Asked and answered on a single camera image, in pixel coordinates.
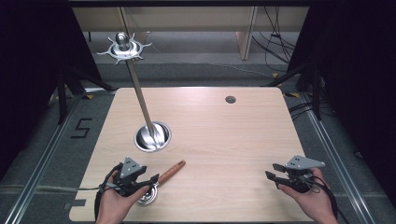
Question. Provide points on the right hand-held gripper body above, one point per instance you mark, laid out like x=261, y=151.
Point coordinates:
x=301, y=174

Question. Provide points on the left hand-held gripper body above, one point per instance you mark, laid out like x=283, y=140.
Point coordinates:
x=129, y=169

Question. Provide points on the person's right hand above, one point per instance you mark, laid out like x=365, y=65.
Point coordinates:
x=313, y=202

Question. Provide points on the person's left hand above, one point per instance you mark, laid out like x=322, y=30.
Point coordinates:
x=115, y=205

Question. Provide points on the metal utensil stand with hooks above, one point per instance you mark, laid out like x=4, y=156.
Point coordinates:
x=141, y=102

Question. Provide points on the black tripod stand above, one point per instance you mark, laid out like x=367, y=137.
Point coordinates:
x=314, y=87
x=63, y=90

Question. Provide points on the black curtain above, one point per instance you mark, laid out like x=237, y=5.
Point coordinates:
x=34, y=77
x=358, y=87

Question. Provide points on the aluminium floor rail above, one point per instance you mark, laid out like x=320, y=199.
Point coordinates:
x=339, y=161
x=40, y=161

